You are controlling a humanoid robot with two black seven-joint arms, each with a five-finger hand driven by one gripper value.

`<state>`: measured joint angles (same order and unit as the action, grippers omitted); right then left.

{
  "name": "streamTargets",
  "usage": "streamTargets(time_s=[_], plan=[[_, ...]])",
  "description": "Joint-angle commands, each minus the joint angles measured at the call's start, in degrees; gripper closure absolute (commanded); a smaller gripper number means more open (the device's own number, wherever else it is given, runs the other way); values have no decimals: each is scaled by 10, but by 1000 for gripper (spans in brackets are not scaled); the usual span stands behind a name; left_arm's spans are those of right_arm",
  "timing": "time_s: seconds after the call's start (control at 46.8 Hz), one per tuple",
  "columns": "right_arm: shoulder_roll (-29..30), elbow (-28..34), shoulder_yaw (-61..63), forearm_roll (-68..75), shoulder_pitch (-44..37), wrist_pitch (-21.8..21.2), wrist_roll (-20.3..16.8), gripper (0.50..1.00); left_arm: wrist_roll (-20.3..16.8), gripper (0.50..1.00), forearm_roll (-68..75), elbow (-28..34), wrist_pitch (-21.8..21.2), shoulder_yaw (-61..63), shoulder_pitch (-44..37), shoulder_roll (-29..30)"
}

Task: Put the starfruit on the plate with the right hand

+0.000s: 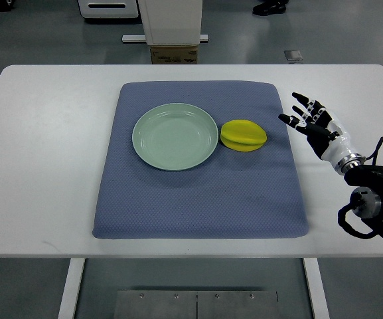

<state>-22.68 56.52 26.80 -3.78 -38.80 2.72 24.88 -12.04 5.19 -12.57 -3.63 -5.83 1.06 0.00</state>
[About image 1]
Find white table leg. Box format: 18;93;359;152
58;258;86;319
303;258;330;319

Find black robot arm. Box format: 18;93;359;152
337;138;383;239

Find grey floor socket plate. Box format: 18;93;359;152
284;50;303;61

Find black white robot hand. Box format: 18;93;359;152
279;92;366;175

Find yellow starfruit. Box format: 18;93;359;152
220;119;268;152

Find white cabinet with slot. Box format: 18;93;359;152
78;0;139;19

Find right white table leg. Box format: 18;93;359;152
303;258;330;319

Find light green plate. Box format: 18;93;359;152
132;103;218;171

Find black shoes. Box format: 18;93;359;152
252;0;289;16

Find blue quilted mat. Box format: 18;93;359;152
93;80;309;239

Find left white table leg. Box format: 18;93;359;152
58;258;86;319

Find white pillar stand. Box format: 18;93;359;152
122;0;209;47

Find brown cardboard box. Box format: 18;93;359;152
150;45;198;64

